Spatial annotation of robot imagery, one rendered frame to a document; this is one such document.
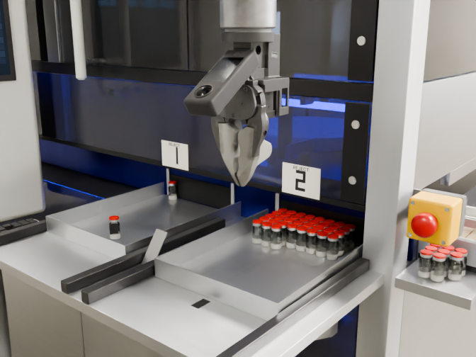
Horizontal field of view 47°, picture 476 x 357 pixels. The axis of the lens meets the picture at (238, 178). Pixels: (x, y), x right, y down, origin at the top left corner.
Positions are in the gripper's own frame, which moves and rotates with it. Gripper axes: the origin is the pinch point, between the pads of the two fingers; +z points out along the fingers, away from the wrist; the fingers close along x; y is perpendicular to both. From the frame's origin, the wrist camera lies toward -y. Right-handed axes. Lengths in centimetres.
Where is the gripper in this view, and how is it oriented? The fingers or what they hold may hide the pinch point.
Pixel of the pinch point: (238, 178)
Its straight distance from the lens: 77.0
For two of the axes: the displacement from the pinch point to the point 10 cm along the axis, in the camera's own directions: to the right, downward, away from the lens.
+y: 6.3, -2.1, 7.5
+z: 0.0, 9.6, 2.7
